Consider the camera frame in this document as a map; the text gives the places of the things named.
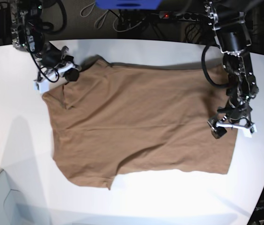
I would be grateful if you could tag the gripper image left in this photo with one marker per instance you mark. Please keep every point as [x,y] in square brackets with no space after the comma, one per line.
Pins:
[55,63]

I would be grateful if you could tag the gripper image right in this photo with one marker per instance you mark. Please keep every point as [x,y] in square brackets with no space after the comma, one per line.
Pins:
[229,117]

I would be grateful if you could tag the brown t-shirt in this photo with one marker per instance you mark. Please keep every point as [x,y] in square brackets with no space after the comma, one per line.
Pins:
[120,118]

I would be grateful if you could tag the blue plastic box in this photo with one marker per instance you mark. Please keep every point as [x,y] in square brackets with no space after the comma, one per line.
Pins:
[128,4]

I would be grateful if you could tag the black power strip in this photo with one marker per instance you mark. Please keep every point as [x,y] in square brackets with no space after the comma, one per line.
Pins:
[186,17]

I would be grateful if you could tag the grey bin at corner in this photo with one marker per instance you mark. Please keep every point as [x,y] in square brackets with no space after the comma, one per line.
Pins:
[9,209]

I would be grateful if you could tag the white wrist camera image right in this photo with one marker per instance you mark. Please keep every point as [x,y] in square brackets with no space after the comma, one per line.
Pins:
[248,131]

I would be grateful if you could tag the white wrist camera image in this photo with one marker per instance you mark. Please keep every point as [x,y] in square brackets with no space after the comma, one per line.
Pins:
[42,87]
[248,131]

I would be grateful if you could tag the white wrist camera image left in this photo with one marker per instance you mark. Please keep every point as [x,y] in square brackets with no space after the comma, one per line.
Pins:
[42,87]

